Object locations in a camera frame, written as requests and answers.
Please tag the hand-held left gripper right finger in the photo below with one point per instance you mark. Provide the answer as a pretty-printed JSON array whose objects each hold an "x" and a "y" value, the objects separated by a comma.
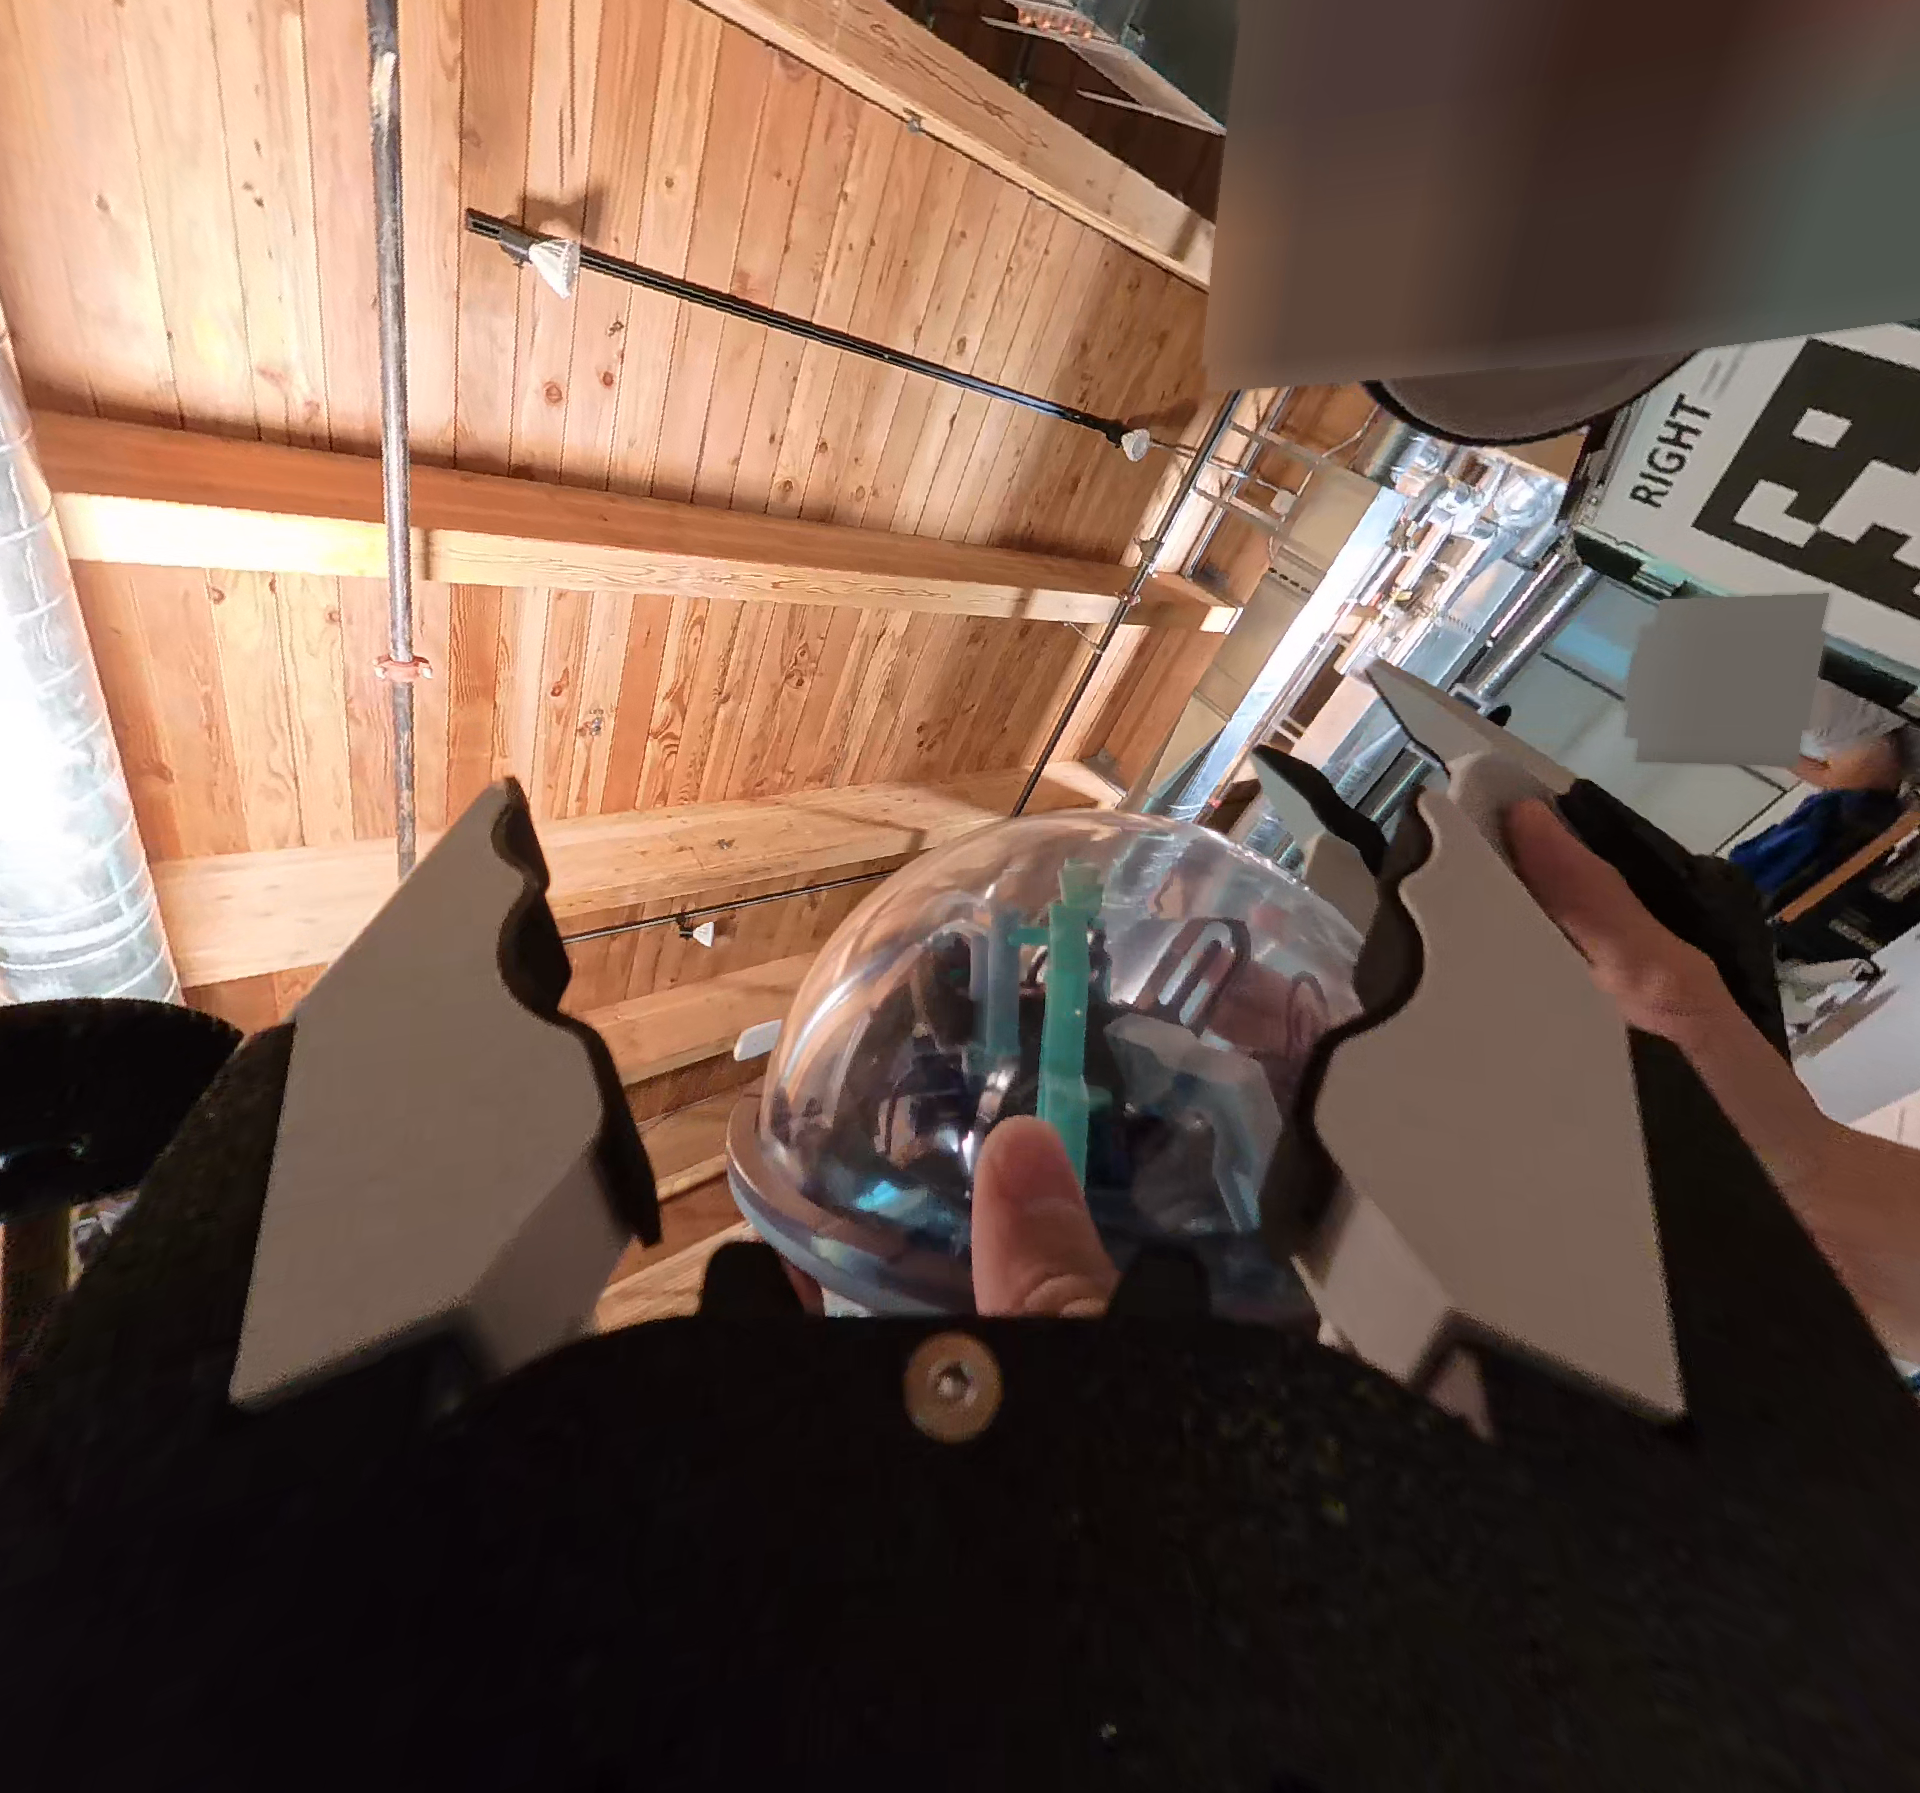
[{"x": 1515, "y": 1148}]

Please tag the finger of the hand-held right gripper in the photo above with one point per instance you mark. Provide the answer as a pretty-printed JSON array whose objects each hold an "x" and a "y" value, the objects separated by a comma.
[
  {"x": 1477, "y": 768},
  {"x": 1335, "y": 848}
]

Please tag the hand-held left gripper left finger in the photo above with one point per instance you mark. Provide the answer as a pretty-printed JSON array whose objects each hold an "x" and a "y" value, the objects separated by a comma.
[{"x": 405, "y": 1148}]

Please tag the clear maze ball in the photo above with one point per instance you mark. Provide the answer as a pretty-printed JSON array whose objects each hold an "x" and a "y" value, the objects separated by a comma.
[{"x": 900, "y": 985}]

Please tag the person's right forearm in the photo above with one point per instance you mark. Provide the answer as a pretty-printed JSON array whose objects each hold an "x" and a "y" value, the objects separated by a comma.
[{"x": 1874, "y": 1222}]

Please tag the person's right hand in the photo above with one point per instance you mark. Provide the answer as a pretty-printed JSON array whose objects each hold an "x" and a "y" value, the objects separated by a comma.
[{"x": 1589, "y": 909}]

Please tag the person's left hand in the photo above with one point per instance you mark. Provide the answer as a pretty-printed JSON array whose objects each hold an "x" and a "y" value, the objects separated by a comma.
[{"x": 1043, "y": 1239}]

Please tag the metal ceiling pipe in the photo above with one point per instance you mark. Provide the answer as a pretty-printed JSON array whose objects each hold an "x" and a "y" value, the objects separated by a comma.
[{"x": 391, "y": 323}]

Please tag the black track light rail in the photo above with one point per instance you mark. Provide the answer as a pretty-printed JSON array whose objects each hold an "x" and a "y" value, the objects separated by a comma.
[
  {"x": 696, "y": 933},
  {"x": 559, "y": 267}
]

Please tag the silver spiral round duct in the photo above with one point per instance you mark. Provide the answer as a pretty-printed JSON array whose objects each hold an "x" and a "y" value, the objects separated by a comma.
[{"x": 60, "y": 714}]

